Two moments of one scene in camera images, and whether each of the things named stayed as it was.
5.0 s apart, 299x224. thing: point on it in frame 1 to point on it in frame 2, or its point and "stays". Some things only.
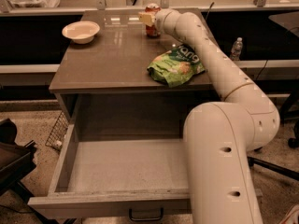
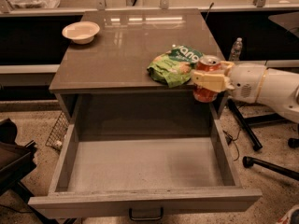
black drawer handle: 146,218 stays
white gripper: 159,19 to 246,82
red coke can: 152,31 to 206,62
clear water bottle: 235,52 stays
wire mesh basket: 58,133 stays
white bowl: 81,32 stays
